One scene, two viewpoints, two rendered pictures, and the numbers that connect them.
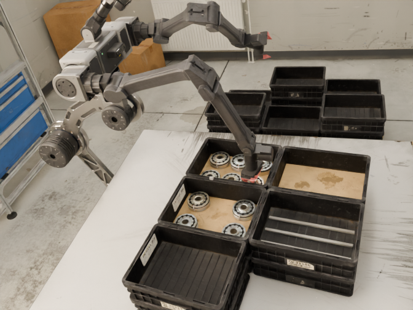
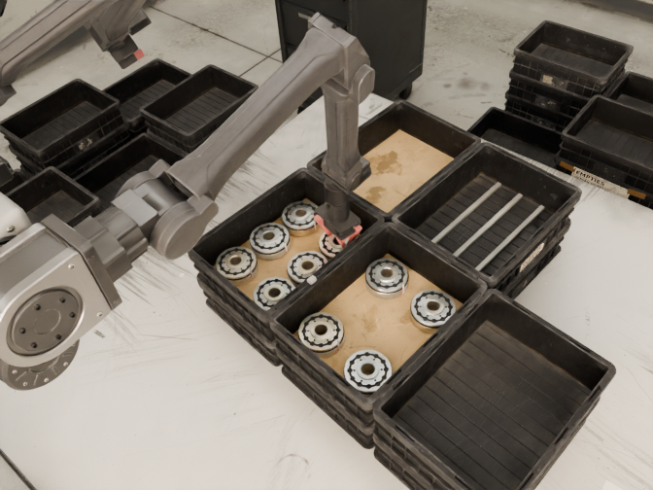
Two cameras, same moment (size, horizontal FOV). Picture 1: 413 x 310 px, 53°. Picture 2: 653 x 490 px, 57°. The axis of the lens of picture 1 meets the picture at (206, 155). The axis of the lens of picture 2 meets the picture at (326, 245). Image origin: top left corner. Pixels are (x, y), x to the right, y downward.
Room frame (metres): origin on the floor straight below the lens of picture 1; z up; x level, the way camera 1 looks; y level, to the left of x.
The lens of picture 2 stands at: (1.06, 0.77, 2.01)
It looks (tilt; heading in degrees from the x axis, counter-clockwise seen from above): 49 degrees down; 291
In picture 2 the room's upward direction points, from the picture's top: 5 degrees counter-clockwise
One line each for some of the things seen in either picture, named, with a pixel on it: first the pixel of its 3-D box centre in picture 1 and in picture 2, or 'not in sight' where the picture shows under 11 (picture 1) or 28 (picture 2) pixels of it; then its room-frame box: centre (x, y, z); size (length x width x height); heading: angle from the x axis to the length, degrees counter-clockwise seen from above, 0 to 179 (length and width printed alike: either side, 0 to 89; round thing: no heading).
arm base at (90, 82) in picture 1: (94, 83); (104, 247); (1.51, 0.38, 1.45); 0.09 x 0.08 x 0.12; 158
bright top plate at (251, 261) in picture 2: (219, 158); (235, 262); (1.62, -0.06, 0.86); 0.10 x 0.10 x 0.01
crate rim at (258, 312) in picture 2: (234, 161); (287, 236); (1.50, -0.13, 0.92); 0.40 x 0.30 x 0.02; 62
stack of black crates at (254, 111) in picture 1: (238, 128); (52, 257); (2.53, -0.28, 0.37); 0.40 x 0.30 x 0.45; 68
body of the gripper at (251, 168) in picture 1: (251, 163); (337, 209); (1.39, -0.19, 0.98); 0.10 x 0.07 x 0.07; 146
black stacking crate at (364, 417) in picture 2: (214, 214); (379, 318); (1.24, 0.02, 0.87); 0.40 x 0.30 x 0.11; 62
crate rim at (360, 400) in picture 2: (212, 206); (379, 305); (1.24, 0.02, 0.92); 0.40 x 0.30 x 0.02; 62
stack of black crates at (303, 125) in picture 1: (292, 136); (141, 203); (2.38, -0.65, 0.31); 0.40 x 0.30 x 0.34; 68
